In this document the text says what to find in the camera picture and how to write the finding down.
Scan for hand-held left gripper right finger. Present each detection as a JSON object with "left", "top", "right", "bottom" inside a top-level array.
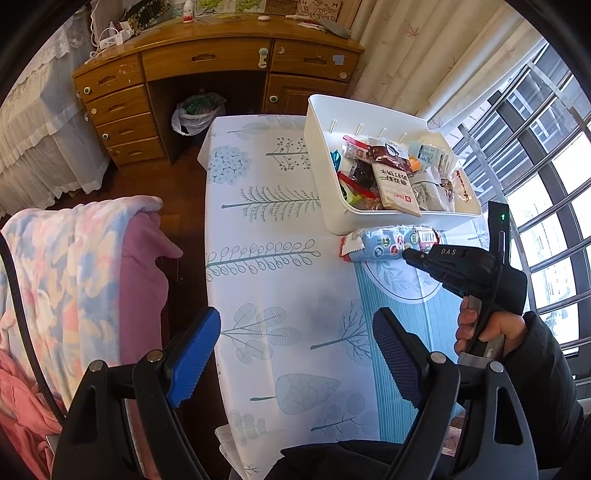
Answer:
[{"left": 372, "top": 307, "right": 539, "bottom": 480}]

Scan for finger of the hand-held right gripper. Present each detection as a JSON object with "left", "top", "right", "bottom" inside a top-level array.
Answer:
[
  {"left": 403, "top": 244, "right": 498, "bottom": 278},
  {"left": 409, "top": 264, "right": 498, "bottom": 299}
]

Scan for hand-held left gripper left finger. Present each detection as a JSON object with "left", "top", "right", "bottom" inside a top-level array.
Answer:
[{"left": 53, "top": 306, "right": 222, "bottom": 480}]

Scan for clear packet brown cookies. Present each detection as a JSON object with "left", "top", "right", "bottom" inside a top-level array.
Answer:
[{"left": 440, "top": 177, "right": 472, "bottom": 209}]

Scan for white packet black print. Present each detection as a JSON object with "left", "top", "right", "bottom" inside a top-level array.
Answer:
[{"left": 410, "top": 168, "right": 452, "bottom": 212}]

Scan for light blue biscuit pack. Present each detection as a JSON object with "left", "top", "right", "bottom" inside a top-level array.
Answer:
[{"left": 339, "top": 224, "right": 443, "bottom": 263}]

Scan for beige packet red mark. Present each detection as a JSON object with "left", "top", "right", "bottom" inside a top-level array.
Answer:
[{"left": 371, "top": 161, "right": 422, "bottom": 219}]

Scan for dark brown clear packet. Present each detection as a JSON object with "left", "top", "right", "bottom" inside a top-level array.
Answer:
[{"left": 350, "top": 163, "right": 378, "bottom": 188}]

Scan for red-brown shiny packet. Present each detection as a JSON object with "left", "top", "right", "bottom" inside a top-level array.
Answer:
[{"left": 366, "top": 143, "right": 413, "bottom": 168}]

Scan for white plastic bin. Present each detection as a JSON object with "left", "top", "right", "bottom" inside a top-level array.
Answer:
[{"left": 304, "top": 93, "right": 484, "bottom": 236}]

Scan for person's right hand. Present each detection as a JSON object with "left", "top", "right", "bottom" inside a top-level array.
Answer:
[{"left": 454, "top": 307, "right": 529, "bottom": 360}]

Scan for metal window grille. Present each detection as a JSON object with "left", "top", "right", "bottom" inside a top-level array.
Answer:
[{"left": 426, "top": 41, "right": 591, "bottom": 363}]

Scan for person's black jacket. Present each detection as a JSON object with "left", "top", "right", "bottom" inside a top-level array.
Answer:
[{"left": 267, "top": 438, "right": 408, "bottom": 480}]

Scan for pastel patterned blanket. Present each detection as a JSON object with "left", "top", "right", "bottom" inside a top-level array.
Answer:
[{"left": 0, "top": 196, "right": 163, "bottom": 480}]

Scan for coral pink cloth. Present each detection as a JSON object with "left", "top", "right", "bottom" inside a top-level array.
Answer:
[{"left": 0, "top": 345, "right": 63, "bottom": 480}]

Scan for white curtain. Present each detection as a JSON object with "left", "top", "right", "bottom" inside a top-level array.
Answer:
[{"left": 345, "top": 0, "right": 551, "bottom": 136}]

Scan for bin with plastic bag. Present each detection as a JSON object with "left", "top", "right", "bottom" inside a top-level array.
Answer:
[{"left": 171, "top": 92, "right": 227, "bottom": 136}]

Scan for grey pouch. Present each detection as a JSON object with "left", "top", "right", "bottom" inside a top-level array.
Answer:
[{"left": 322, "top": 20, "right": 355, "bottom": 41}]

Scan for white lace cloth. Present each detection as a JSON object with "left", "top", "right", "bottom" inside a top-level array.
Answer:
[{"left": 0, "top": 8, "right": 117, "bottom": 219}]

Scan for printed fabric bag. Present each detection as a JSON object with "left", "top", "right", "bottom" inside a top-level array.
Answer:
[{"left": 294, "top": 0, "right": 345, "bottom": 22}]

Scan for wooden desk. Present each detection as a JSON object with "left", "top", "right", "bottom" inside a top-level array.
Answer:
[{"left": 72, "top": 13, "right": 366, "bottom": 168}]

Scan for white power strip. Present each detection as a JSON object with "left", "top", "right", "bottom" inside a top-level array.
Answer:
[{"left": 96, "top": 27, "right": 133, "bottom": 50}]

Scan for black cable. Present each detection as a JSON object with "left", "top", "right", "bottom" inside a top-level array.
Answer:
[{"left": 0, "top": 230, "right": 68, "bottom": 426}]

